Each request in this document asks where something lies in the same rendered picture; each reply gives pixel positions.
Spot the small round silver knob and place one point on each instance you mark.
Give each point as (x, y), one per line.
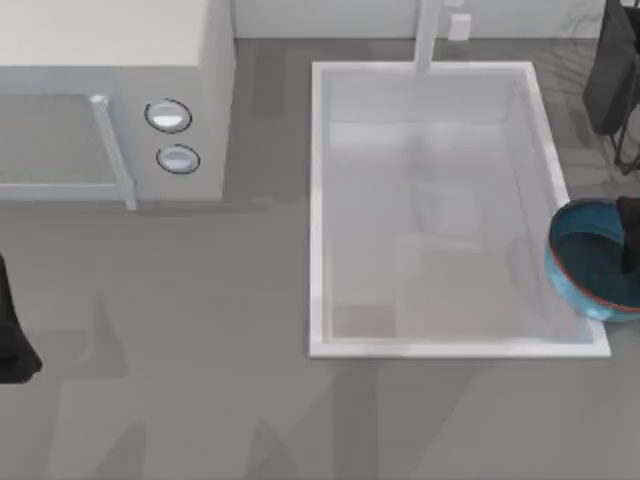
(178, 159)

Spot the pale microwave oven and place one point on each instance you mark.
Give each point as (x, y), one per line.
(210, 100)

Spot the large round silver knob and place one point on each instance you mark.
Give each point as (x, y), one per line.
(167, 116)

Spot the glass microwave door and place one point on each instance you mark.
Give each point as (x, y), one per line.
(45, 140)

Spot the white sink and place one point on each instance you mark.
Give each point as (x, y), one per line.
(316, 250)

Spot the tall white tap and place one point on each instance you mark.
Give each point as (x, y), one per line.
(426, 35)

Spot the white wall socket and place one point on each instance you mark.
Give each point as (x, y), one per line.
(459, 27)

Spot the blue bowl with red rim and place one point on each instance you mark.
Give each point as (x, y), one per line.
(575, 270)

